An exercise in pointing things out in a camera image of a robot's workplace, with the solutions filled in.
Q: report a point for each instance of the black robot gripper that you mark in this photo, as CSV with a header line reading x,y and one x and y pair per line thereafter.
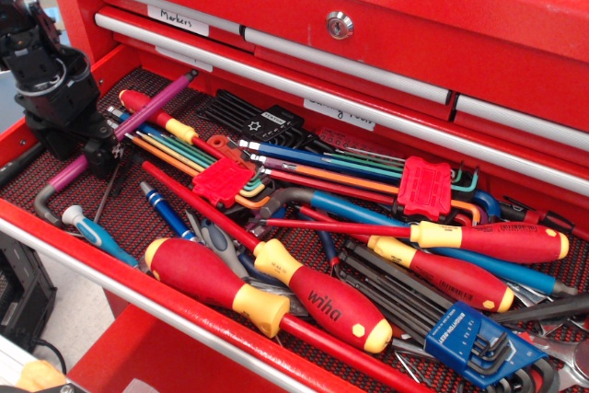
x,y
56,88

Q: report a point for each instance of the violet Allen key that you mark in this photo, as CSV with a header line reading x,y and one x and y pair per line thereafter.
x,y
77,167

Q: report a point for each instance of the thin black Allen key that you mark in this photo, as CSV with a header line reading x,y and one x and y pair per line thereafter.
x,y
115,184

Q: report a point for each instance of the black torx key set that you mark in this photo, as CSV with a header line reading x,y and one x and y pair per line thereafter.
x,y
274,125

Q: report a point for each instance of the large blue sleeve Allen key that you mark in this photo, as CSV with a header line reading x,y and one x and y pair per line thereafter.
x,y
516,272

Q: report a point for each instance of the blue white precision screwdriver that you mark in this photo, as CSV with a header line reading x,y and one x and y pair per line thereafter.
x,y
96,235

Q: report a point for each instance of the small red yellow screwdriver back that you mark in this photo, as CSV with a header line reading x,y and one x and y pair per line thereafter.
x,y
134,101

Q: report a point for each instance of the black pen tool left edge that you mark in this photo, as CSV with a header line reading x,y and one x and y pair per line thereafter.
x,y
13,168

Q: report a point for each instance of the blue metal pen screwdriver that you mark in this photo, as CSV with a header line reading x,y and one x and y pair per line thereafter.
x,y
167,213

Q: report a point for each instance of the red holder rainbow hex keys left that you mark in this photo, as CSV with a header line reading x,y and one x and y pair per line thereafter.
x,y
215,176

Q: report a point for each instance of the red holder rainbow hex keys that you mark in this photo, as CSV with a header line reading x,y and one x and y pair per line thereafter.
x,y
419,187
215,176

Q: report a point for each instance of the black box on floor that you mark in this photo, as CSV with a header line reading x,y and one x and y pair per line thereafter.
x,y
27,294

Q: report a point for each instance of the big red yellow screwdriver front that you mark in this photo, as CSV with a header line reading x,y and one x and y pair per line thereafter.
x,y
197,272

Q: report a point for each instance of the white Markers label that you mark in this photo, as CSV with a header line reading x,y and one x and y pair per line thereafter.
x,y
177,20

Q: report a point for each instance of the white handwritten drawer label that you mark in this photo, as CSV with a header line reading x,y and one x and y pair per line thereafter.
x,y
339,115

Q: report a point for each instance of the silver chest lock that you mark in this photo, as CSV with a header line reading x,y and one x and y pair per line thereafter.
x,y
339,25

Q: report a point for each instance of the open red drawer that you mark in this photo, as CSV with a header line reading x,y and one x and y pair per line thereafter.
x,y
305,245

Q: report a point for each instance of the large red yellow Wiha screwdriver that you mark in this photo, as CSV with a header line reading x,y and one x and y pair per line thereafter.
x,y
334,305

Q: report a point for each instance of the black red drawer liner mat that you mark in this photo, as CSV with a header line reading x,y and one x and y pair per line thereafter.
x,y
138,342

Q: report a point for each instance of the red holder rainbow hex keys right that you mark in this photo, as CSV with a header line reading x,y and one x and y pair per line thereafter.
x,y
419,187

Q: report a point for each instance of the red yellow screwdriver right lower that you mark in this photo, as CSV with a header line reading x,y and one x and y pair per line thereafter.
x,y
460,279

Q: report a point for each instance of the red tool chest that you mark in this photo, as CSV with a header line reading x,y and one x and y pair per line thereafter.
x,y
502,80

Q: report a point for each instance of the black red tool right edge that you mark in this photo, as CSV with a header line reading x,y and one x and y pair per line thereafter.
x,y
513,210

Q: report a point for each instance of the blue holder black hex keys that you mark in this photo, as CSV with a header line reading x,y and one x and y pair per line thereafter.
x,y
484,353

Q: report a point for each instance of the red yellow screwdriver right upper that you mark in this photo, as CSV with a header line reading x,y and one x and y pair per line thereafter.
x,y
511,241

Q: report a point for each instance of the silver combination wrench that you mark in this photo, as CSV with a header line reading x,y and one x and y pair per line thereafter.
x,y
573,355

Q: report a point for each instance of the grey blue handled pliers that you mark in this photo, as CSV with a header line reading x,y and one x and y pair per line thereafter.
x,y
223,246

